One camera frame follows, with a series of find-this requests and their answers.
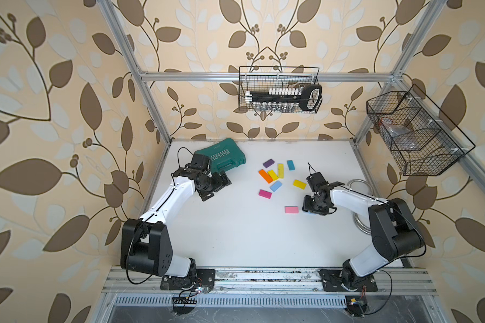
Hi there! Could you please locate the magenta block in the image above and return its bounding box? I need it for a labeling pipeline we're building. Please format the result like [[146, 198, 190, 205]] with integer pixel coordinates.
[[258, 190, 272, 199]]

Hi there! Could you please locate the plastic bag in basket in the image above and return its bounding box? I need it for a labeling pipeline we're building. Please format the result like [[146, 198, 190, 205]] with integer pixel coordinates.
[[381, 118, 419, 151]]

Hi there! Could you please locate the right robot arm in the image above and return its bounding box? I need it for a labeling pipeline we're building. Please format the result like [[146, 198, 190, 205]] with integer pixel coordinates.
[[303, 172, 426, 291]]

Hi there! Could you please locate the long yellow-green block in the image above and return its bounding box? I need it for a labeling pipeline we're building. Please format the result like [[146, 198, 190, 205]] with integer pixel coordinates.
[[278, 164, 285, 178]]

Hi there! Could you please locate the purple block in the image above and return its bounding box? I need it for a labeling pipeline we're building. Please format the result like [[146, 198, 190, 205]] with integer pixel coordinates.
[[263, 159, 275, 168]]

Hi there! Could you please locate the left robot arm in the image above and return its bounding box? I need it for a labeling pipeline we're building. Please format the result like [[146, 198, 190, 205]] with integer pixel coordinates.
[[120, 153, 231, 290]]

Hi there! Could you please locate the back wire basket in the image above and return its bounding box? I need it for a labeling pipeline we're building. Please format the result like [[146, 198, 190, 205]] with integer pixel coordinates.
[[238, 65, 323, 114]]

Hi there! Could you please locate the yellow block beside orange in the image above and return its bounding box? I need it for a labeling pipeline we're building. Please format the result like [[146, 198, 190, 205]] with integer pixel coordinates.
[[268, 170, 279, 181]]

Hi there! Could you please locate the wire basket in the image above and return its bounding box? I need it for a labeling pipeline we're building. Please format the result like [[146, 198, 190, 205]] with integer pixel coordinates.
[[366, 84, 476, 176], [238, 65, 323, 114]]

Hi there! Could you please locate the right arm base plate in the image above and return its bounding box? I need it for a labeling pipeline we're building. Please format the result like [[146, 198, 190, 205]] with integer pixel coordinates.
[[318, 269, 378, 292]]

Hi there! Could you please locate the right wire basket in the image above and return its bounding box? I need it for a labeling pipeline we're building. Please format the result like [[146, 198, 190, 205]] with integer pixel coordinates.
[[366, 84, 476, 176]]

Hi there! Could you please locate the pink block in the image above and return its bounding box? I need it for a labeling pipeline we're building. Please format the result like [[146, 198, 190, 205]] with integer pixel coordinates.
[[284, 206, 299, 214]]

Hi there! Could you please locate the teal block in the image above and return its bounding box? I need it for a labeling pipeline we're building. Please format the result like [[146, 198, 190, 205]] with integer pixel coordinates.
[[287, 160, 295, 171]]

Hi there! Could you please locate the green plastic tool case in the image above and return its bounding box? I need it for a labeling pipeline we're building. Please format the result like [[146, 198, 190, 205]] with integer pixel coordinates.
[[194, 138, 246, 174]]

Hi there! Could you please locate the black tool in basket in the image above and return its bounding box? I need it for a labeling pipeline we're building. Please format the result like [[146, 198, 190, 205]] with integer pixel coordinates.
[[243, 84, 323, 114]]

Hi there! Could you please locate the light blue block upper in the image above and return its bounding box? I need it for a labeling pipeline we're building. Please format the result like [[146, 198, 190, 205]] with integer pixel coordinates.
[[269, 180, 282, 192]]

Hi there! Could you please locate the metal flexible hose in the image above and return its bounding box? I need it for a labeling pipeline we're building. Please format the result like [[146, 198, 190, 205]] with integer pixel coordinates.
[[346, 178, 375, 236]]

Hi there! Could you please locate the orange long block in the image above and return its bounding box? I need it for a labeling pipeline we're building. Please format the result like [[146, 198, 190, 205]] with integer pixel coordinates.
[[259, 169, 273, 184]]

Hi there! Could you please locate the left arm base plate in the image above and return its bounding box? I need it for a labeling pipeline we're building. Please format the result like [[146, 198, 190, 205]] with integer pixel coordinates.
[[160, 269, 216, 293]]

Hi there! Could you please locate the yellow block right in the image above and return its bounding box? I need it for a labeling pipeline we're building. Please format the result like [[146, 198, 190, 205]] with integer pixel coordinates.
[[293, 180, 307, 190]]

